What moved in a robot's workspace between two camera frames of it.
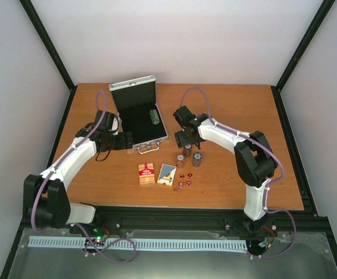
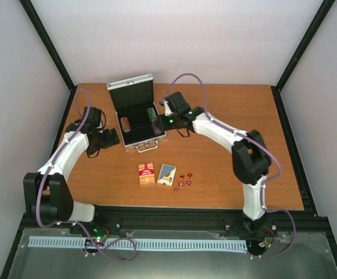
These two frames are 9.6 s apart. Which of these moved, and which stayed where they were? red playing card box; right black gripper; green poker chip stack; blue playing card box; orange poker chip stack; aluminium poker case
Moved: orange poker chip stack; right black gripper; green poker chip stack
Stayed: aluminium poker case; blue playing card box; red playing card box
